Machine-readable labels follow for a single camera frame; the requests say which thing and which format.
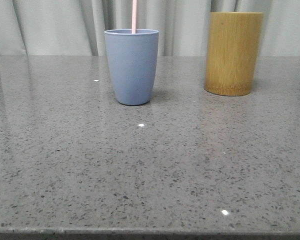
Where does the bamboo wooden cup holder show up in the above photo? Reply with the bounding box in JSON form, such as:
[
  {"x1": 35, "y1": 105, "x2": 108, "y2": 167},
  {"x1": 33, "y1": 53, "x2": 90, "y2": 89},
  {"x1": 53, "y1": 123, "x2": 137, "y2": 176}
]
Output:
[{"x1": 204, "y1": 12, "x2": 264, "y2": 96}]

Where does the pink chopstick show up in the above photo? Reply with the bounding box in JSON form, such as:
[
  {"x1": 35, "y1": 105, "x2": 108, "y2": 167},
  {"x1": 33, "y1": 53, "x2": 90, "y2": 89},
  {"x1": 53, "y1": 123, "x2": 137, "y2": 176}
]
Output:
[{"x1": 131, "y1": 0, "x2": 138, "y2": 34}]

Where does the grey pleated curtain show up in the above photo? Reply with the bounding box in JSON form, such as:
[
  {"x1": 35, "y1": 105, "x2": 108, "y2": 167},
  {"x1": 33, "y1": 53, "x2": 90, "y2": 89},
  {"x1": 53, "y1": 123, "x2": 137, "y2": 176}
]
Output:
[{"x1": 0, "y1": 0, "x2": 300, "y2": 57}]

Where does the blue plastic cup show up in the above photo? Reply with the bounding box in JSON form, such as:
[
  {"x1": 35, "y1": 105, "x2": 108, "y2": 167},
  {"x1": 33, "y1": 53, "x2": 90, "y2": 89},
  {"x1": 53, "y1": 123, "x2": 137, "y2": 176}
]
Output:
[{"x1": 104, "y1": 28, "x2": 159, "y2": 106}]

